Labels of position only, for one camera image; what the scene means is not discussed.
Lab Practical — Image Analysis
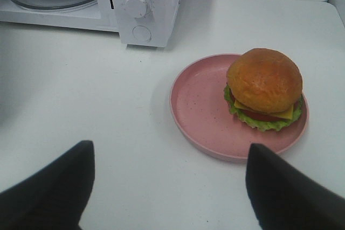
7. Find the pink round plate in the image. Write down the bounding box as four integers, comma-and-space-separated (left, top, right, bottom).
169, 54, 309, 162

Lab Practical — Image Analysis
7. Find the round white door button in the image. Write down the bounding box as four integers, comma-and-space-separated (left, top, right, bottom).
132, 25, 151, 42

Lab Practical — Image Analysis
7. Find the white microwave oven body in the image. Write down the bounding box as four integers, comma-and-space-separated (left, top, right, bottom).
1, 0, 181, 47

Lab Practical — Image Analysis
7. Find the burger with lettuce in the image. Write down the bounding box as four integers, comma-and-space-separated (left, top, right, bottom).
223, 48, 304, 131

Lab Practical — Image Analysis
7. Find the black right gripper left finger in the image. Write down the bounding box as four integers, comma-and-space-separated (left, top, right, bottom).
1, 141, 95, 229

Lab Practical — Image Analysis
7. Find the white timer knob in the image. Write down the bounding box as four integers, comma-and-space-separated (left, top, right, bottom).
125, 0, 150, 18

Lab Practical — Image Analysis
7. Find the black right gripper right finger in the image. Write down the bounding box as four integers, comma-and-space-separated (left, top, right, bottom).
245, 143, 344, 229

